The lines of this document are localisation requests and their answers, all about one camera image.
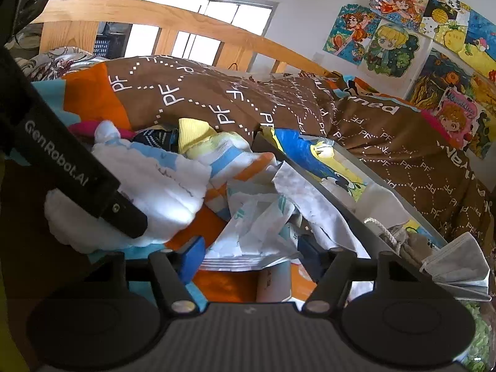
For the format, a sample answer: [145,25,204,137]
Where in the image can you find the pink blond chibi poster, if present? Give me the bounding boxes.
[434,87,481,150]

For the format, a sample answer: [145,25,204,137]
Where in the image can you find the blond chibi green poster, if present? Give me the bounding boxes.
[356,19,432,90]

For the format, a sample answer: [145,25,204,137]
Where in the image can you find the beige drawstring bag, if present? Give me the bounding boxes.
[364,217,446,268]

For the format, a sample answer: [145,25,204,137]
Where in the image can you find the magenta cloth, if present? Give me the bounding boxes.
[69,120,136,141]

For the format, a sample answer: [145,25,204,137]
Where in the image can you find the brown printed blanket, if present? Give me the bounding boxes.
[0,55,496,307]

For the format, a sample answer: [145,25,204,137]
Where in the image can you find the wooden bed frame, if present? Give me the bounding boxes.
[29,0,330,76]

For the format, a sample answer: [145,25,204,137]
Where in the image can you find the black and yellow moon poster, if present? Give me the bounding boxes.
[418,0,471,53]

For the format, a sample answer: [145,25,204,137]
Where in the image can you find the white fluffy sock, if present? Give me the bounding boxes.
[44,119,213,254]

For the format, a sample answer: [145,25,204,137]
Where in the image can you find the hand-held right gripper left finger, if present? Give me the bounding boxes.
[81,236,207,315]

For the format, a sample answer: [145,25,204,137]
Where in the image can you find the orange-haired girl blue poster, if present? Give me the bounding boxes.
[323,3,382,63]

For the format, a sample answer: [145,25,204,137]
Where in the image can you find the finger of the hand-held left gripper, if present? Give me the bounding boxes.
[99,192,149,240]

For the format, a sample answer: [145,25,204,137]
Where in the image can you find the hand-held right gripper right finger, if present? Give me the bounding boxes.
[297,236,431,314]

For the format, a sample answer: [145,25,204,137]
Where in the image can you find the pale cardboard tube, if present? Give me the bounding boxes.
[258,261,293,303]

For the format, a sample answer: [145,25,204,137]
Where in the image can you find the yellow striped sock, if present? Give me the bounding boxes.
[177,117,277,187]

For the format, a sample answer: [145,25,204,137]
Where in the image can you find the dark patterned sock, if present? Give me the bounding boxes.
[133,129,179,153]

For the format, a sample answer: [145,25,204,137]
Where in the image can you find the bag of green beads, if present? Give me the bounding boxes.
[461,298,494,372]

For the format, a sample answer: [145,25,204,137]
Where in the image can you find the grey tray with frog painting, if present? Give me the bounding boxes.
[254,126,493,303]

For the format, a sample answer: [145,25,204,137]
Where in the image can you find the lying orange-haired girl poster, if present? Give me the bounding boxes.
[368,0,431,33]

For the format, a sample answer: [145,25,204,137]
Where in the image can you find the blue sea jellyfish poster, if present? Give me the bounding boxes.
[434,8,496,80]

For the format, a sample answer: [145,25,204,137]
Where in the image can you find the dark orange flower poster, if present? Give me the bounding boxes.
[405,48,477,109]

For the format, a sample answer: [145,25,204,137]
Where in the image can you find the pale face mask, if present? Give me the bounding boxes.
[419,232,493,302]

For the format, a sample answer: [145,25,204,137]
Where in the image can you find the yellow landscape poster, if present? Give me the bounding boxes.
[465,73,496,159]

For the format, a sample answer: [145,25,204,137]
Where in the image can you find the white mask wrappers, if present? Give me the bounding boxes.
[203,162,373,272]

